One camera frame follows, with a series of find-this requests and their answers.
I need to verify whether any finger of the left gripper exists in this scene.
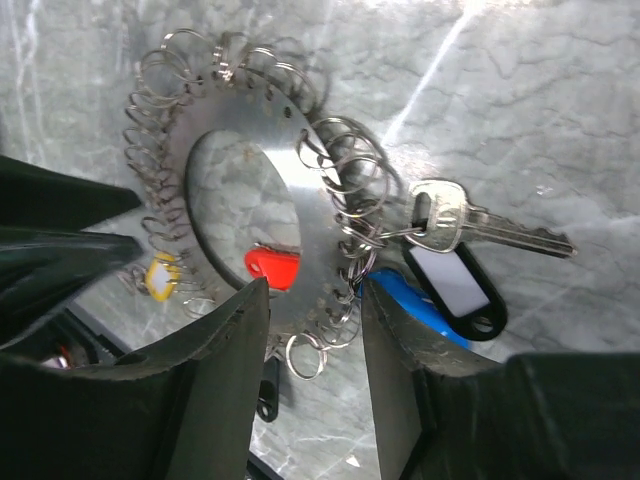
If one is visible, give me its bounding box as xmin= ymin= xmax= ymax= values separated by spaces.
xmin=1 ymin=156 xmax=142 ymax=231
xmin=1 ymin=227 xmax=143 ymax=345

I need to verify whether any small black key tag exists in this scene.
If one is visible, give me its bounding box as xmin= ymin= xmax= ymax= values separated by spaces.
xmin=256 ymin=356 xmax=281 ymax=423

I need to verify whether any red key tag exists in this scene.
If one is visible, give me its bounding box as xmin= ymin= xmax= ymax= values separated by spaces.
xmin=244 ymin=247 xmax=300 ymax=291

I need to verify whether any blue key tag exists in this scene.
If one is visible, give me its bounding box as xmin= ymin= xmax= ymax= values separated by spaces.
xmin=367 ymin=268 xmax=470 ymax=349

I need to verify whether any yellow key tag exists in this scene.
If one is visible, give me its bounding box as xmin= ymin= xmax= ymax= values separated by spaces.
xmin=144 ymin=253 xmax=181 ymax=302

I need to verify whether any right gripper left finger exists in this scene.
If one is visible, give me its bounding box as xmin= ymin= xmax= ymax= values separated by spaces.
xmin=1 ymin=279 xmax=270 ymax=479

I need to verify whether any silver key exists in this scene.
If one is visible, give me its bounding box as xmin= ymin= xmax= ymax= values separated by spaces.
xmin=405 ymin=178 xmax=577 ymax=258

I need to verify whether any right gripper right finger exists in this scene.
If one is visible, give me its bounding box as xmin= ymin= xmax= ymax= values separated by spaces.
xmin=362 ymin=281 xmax=639 ymax=479

